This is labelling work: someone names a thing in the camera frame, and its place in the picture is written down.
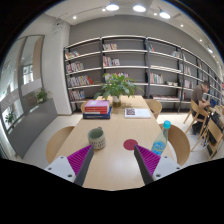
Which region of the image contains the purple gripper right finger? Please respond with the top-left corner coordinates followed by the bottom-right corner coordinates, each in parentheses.
top-left (134, 145), bottom-right (181, 185)

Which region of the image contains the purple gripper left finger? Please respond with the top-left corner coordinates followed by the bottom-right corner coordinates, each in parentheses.
top-left (45, 145), bottom-right (94, 186)

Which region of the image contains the clear plastic water bottle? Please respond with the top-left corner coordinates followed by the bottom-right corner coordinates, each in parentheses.
top-left (151, 120), bottom-right (171, 156)

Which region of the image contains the wooden chair near left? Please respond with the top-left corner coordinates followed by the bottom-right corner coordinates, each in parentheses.
top-left (46, 126), bottom-right (74, 163)

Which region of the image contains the dark red round coaster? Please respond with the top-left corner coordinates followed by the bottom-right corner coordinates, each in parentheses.
top-left (123, 139), bottom-right (138, 150)

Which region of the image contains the wooden chair near right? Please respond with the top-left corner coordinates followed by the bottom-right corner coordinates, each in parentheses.
top-left (168, 125), bottom-right (190, 166)

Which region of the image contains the long wooden table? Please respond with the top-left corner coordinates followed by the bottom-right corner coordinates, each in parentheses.
top-left (56, 95), bottom-right (160, 190)

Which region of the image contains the green patterned ceramic mug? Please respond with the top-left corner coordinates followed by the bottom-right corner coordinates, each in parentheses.
top-left (87, 127), bottom-right (106, 150)

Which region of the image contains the dark blue bottom book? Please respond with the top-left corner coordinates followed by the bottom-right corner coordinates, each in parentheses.
top-left (83, 107), bottom-right (112, 119)

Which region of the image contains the white open magazine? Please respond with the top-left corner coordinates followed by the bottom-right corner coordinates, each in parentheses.
top-left (125, 108), bottom-right (151, 118)

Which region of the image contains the wooden chair far right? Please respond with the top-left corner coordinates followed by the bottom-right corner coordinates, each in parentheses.
top-left (145, 99), bottom-right (162, 118)

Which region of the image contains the wooden chair far left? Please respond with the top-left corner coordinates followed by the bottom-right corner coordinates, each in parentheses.
top-left (80, 101), bottom-right (87, 113)

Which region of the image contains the red middle book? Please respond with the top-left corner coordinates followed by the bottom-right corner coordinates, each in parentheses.
top-left (84, 108), bottom-right (109, 114)

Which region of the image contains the pink top book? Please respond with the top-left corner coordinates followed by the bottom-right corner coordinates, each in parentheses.
top-left (85, 100), bottom-right (109, 109)

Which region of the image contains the wooden folding chair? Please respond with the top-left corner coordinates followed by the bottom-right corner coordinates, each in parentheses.
top-left (186, 101), bottom-right (208, 134)
top-left (201, 120), bottom-right (223, 158)

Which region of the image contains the small plant on ledge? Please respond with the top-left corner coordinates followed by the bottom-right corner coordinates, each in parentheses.
top-left (36, 89), bottom-right (50, 104)

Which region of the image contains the seated person in brown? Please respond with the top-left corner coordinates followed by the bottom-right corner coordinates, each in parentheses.
top-left (191, 80), bottom-right (210, 135)

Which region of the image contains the green potted plant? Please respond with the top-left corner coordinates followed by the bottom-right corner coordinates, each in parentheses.
top-left (94, 73), bottom-right (137, 107)

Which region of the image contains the grey wall bookshelf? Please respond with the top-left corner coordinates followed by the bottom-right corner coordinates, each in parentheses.
top-left (63, 35), bottom-right (222, 112)

